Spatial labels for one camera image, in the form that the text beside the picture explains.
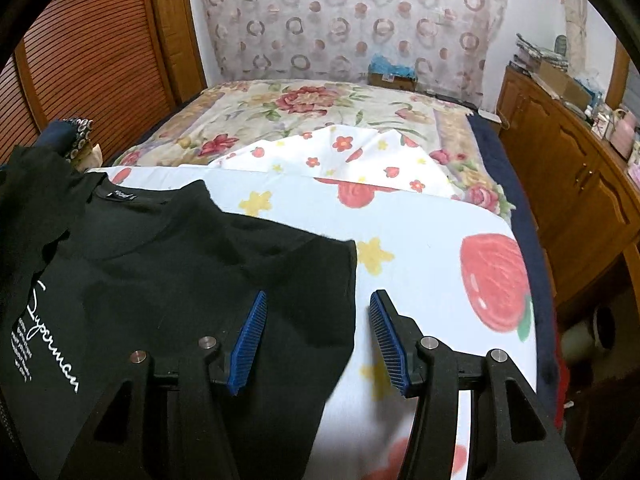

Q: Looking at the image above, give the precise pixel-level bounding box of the black printed t-shirt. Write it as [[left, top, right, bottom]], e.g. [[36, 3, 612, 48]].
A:
[[1, 148, 356, 479]]

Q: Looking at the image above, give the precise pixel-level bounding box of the wooden sideboard cabinet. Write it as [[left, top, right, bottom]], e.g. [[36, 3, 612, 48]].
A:
[[497, 67, 639, 308]]

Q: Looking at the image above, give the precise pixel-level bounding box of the stack of folded cloths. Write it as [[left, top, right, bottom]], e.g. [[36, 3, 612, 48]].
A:
[[516, 32, 570, 72]]

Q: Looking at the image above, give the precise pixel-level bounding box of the pink circle-pattern curtain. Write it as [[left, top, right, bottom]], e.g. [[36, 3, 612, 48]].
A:
[[203, 0, 508, 104]]

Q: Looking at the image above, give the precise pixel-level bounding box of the beige side curtain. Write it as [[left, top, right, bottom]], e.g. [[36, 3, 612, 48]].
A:
[[563, 0, 587, 75]]

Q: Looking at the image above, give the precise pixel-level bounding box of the navy folded garment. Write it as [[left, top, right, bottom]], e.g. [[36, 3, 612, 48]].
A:
[[34, 117, 93, 162]]

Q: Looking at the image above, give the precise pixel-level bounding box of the cardboard box on cabinet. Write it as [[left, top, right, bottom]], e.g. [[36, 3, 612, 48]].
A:
[[532, 61, 591, 110]]

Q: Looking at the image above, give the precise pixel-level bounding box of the cardboard box with blue items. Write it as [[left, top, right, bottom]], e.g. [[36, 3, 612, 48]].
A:
[[368, 54, 418, 91]]

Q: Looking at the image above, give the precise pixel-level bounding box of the navy bed mattress cover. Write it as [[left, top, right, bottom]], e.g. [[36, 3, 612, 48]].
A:
[[466, 112, 561, 421]]

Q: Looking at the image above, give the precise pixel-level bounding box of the pink kettle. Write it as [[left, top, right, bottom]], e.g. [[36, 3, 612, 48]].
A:
[[610, 108, 637, 160]]

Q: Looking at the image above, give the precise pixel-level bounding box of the brown louvered wardrobe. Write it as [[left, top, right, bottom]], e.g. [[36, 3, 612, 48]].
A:
[[1, 0, 206, 160]]

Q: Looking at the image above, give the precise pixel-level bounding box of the white strawberry flower sheet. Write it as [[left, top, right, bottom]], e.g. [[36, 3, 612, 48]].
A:
[[86, 123, 539, 480]]

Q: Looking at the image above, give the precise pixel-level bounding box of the beige floral quilt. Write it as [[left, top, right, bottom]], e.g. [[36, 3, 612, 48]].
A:
[[116, 80, 515, 221]]

